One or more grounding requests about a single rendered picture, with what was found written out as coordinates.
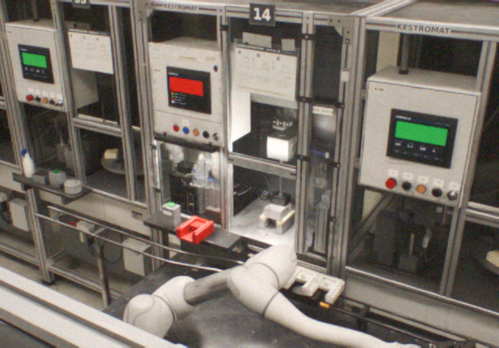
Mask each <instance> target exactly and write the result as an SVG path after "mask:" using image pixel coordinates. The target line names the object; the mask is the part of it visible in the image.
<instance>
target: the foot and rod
mask: <svg viewBox="0 0 499 348"><path fill-rule="evenodd" d="M290 197H291V194H288V193H283V176H279V191H276V192H274V193H273V194H272V195H270V202H271V203H273V204H279V205H282V206H284V207H285V206H286V205H287V204H288V203H289V202H290Z"/></svg>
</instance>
